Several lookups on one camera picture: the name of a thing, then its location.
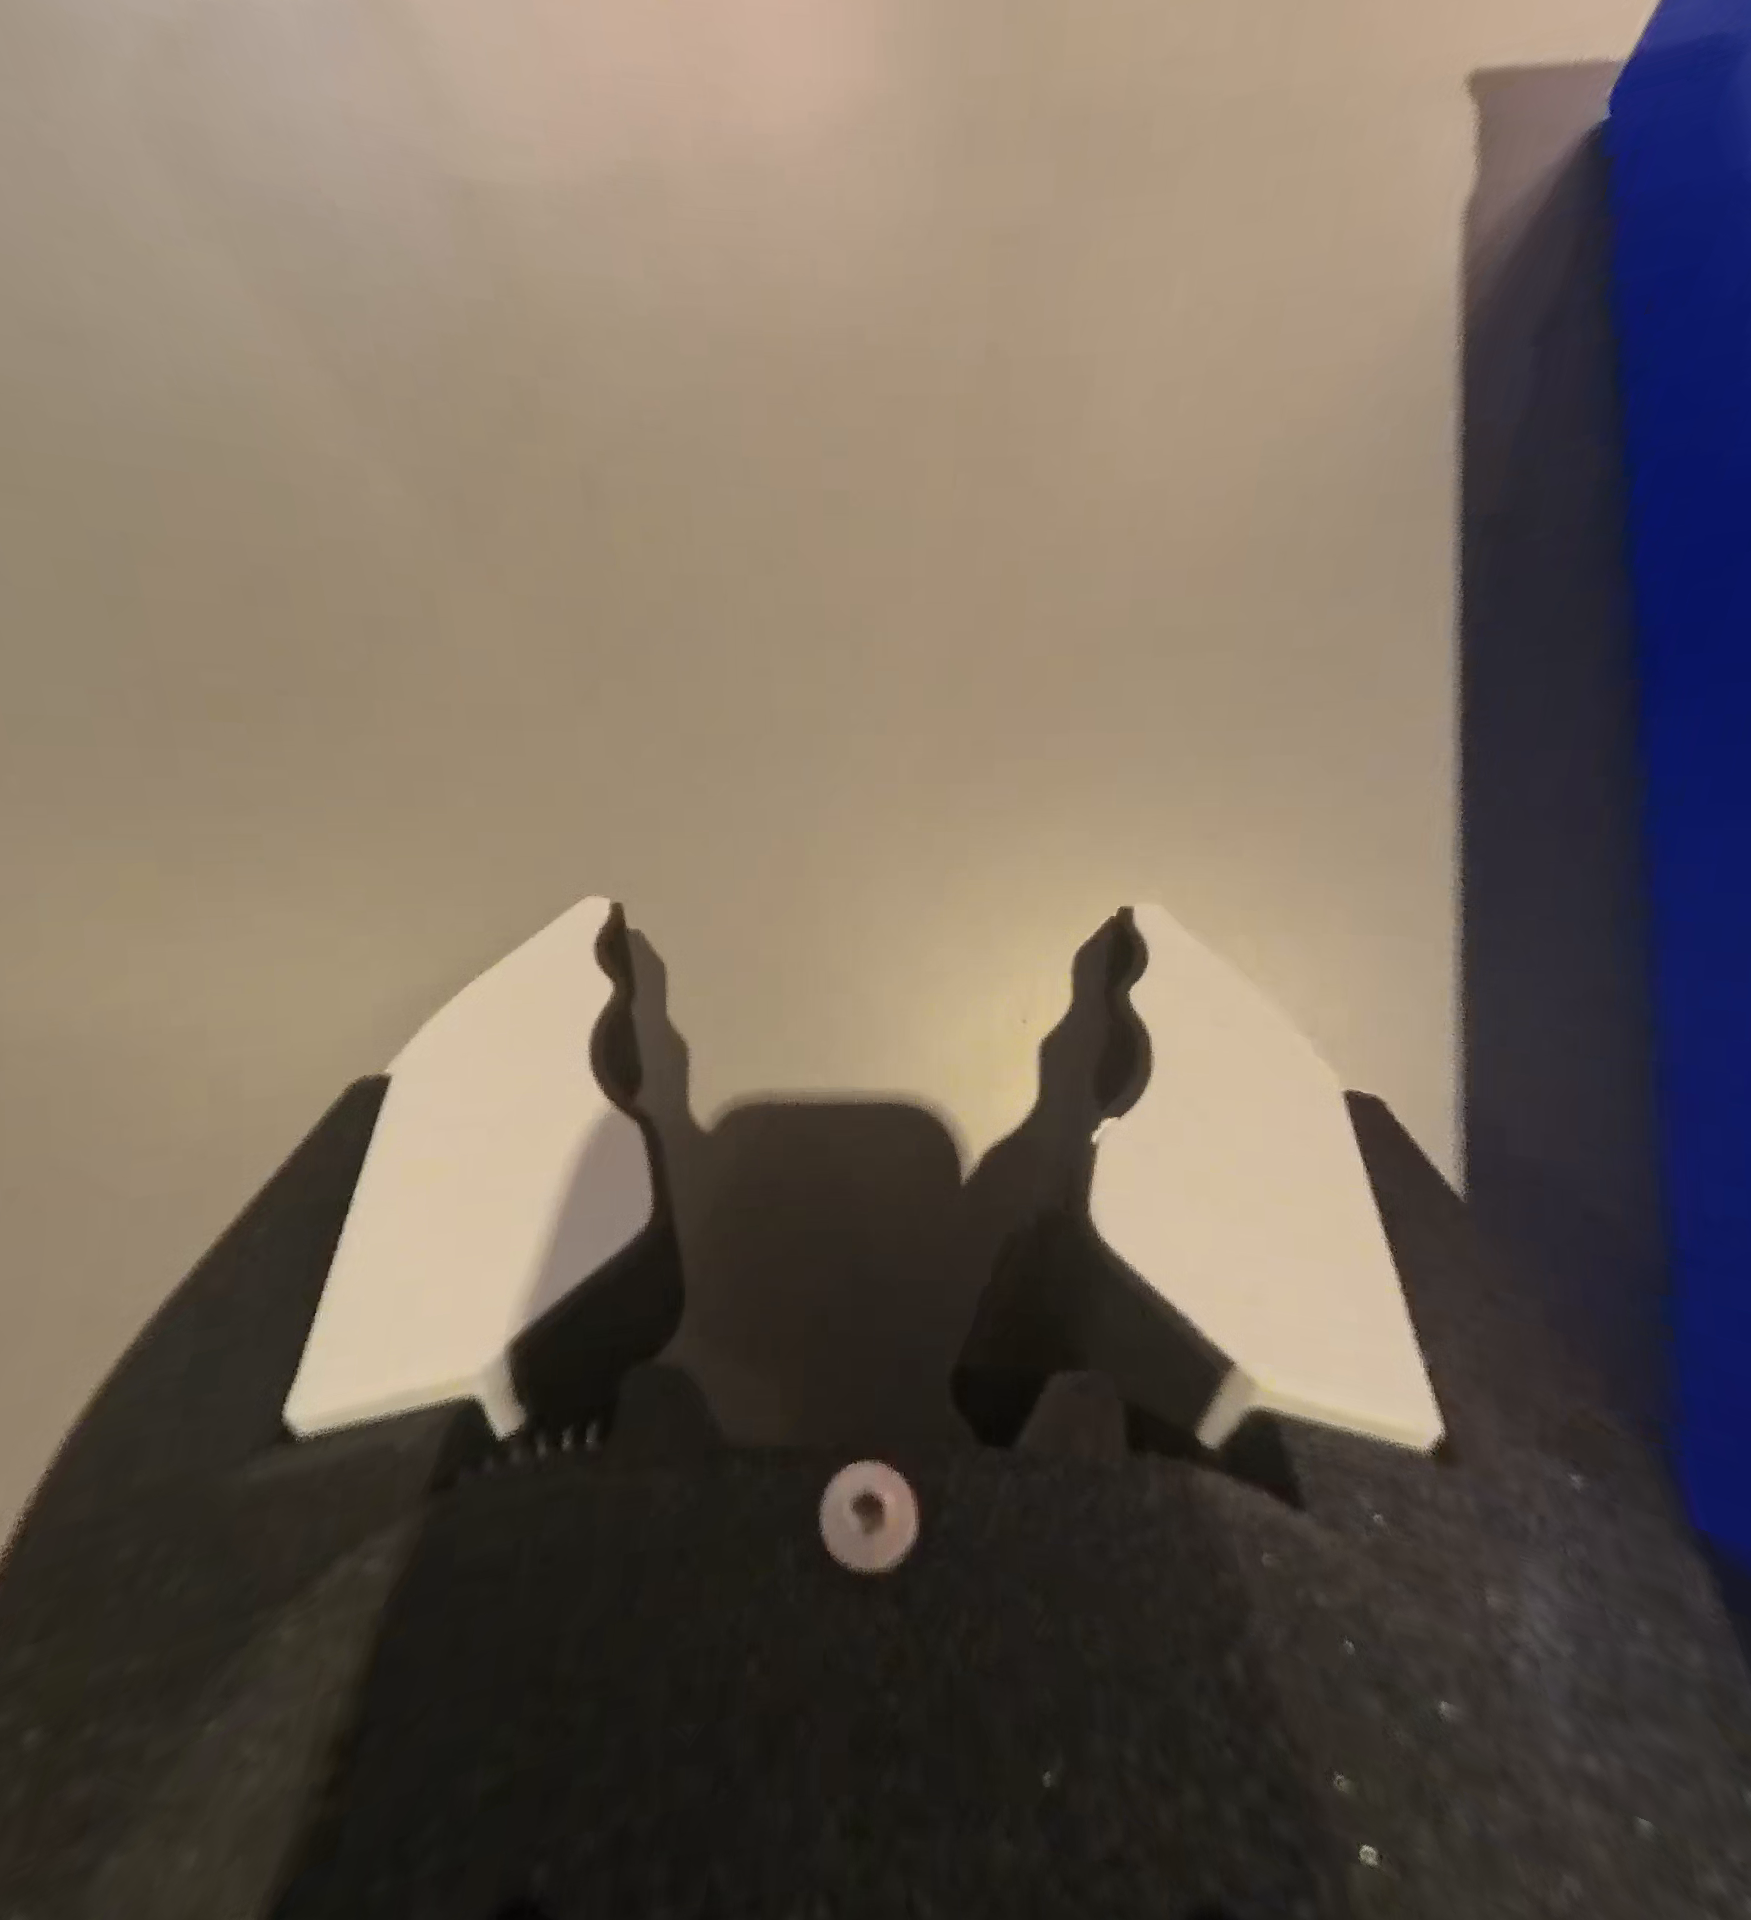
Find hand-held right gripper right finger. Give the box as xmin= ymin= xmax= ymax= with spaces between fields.
xmin=947 ymin=899 xmax=1446 ymax=1465

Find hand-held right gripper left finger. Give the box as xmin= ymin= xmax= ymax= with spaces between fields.
xmin=285 ymin=898 xmax=701 ymax=1444

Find blue plastic bin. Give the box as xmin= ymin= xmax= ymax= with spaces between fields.
xmin=1461 ymin=0 xmax=1751 ymax=1735

